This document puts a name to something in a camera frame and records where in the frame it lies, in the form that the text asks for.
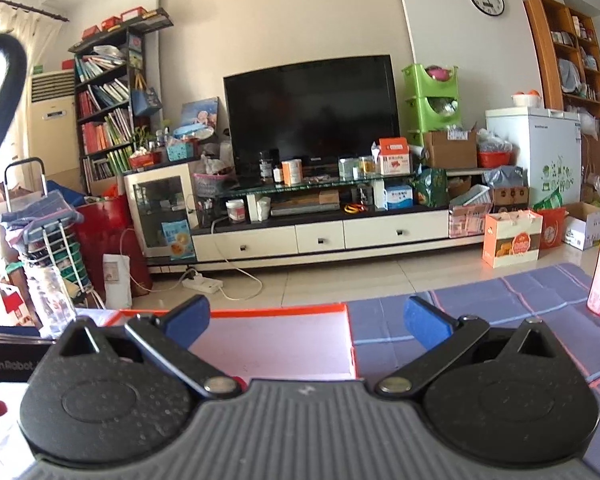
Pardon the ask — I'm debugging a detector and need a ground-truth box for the black curved cable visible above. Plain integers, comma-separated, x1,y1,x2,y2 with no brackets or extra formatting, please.
0,32,29,187

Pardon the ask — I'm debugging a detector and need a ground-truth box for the green stacked plastic rack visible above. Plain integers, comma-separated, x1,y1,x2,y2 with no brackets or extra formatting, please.
402,63,462,146

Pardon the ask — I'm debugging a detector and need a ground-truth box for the beige floor air conditioner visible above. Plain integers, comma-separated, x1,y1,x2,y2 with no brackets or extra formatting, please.
29,70,83,192

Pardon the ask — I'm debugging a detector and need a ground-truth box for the wooden shelf unit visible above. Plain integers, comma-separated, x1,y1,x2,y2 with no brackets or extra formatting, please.
523,0,600,123

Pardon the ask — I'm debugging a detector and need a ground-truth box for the glass-door white cabinet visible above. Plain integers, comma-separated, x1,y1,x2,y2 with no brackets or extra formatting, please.
124,162,198,260

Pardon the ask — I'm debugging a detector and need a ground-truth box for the blue plaid bed sheet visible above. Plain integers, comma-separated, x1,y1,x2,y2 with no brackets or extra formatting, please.
348,263,600,472

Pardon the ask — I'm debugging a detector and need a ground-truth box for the white TV stand with drawers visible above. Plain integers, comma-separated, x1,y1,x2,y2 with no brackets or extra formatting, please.
192,174,482,270

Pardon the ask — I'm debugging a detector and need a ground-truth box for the orange-rimmed white cardboard box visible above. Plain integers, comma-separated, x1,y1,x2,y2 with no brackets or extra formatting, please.
99,301,359,386

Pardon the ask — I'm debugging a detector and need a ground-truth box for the orange gift bag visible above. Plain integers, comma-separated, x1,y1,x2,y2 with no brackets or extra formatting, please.
482,210,543,269

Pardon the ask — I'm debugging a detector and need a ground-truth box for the black bookshelf with books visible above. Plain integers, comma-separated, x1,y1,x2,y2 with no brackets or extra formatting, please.
69,8,172,194

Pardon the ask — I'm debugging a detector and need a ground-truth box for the wire cart with clothes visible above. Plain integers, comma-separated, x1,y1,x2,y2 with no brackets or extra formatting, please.
0,157,105,314

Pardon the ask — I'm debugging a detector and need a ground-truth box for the white power strip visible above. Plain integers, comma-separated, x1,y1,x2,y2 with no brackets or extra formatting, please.
182,274,223,295

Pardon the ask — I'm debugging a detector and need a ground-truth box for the red small gift bag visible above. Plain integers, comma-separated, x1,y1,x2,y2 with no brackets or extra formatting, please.
536,207,568,249

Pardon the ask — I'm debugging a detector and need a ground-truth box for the red tall box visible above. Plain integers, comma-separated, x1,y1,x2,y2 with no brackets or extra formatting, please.
76,195,152,298

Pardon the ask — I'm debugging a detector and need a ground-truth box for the white green cardboard box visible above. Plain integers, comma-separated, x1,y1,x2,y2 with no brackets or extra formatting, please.
562,203,600,250

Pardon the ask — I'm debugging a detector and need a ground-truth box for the brown cardboard box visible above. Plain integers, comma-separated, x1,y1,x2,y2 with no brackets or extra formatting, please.
424,130,478,170

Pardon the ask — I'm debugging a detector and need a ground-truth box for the black flat-screen television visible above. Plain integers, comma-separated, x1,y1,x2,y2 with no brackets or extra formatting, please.
224,54,400,182

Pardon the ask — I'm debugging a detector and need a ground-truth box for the white chest freezer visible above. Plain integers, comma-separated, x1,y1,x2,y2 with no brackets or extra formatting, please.
486,107,582,206

